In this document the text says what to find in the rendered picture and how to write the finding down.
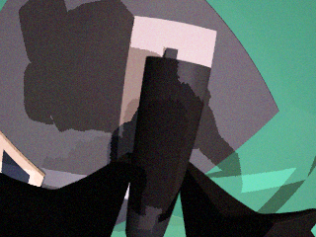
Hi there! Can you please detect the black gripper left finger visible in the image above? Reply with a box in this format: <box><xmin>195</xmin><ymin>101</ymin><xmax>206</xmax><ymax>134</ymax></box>
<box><xmin>0</xmin><ymin>153</ymin><xmax>133</xmax><ymax>237</ymax></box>

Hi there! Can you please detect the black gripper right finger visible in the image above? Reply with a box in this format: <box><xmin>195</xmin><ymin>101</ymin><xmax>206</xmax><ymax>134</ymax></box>
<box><xmin>181</xmin><ymin>161</ymin><xmax>316</xmax><ymax>237</ymax></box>

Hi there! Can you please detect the peach square tile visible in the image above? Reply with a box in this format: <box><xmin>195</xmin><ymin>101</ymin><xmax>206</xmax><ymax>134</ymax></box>
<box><xmin>0</xmin><ymin>131</ymin><xmax>44</xmax><ymax>187</ymax></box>

